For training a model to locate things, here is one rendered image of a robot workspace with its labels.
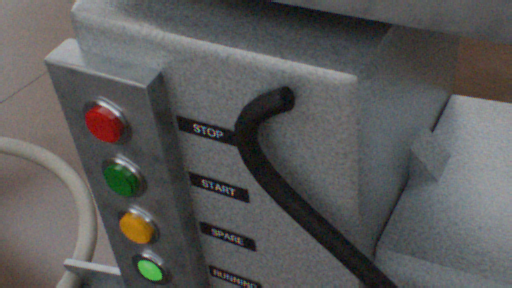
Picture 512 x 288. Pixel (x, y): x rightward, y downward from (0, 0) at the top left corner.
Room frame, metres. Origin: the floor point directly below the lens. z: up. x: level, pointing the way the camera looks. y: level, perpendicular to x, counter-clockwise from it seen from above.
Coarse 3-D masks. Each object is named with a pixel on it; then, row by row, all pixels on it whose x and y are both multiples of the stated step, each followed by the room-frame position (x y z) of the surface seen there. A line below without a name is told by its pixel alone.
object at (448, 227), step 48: (288, 96) 0.31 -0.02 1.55; (240, 144) 0.31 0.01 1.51; (480, 144) 0.39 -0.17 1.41; (288, 192) 0.30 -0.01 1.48; (432, 192) 0.35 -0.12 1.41; (480, 192) 0.34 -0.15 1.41; (336, 240) 0.28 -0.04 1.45; (384, 240) 0.31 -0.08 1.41; (432, 240) 0.31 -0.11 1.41; (480, 240) 0.30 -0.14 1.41
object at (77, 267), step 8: (64, 264) 0.71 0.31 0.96; (72, 264) 0.70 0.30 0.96; (80, 264) 0.70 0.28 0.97; (88, 264) 0.69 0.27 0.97; (96, 264) 0.69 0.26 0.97; (72, 272) 0.70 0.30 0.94; (80, 272) 0.69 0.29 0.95; (88, 272) 0.68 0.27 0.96; (96, 272) 0.68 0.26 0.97; (104, 272) 0.67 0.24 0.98; (112, 272) 0.66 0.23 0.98; (88, 280) 0.69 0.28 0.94; (96, 280) 0.68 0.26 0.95; (104, 280) 0.67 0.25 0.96; (112, 280) 0.66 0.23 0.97; (120, 280) 0.65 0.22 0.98
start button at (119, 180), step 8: (112, 168) 0.36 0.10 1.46; (120, 168) 0.36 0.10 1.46; (104, 176) 0.37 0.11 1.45; (112, 176) 0.36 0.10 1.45; (120, 176) 0.36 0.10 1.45; (128, 176) 0.36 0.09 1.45; (112, 184) 0.36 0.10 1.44; (120, 184) 0.36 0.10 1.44; (128, 184) 0.35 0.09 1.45; (136, 184) 0.36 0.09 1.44; (120, 192) 0.36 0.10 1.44; (128, 192) 0.36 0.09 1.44
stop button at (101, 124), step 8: (88, 112) 0.37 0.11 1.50; (96, 112) 0.36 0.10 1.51; (104, 112) 0.36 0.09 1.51; (88, 120) 0.36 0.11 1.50; (96, 120) 0.36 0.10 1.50; (104, 120) 0.36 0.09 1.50; (112, 120) 0.36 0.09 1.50; (96, 128) 0.36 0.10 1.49; (104, 128) 0.36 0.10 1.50; (112, 128) 0.35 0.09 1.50; (120, 128) 0.36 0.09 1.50; (96, 136) 0.36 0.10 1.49; (104, 136) 0.36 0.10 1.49; (112, 136) 0.36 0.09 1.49; (120, 136) 0.36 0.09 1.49
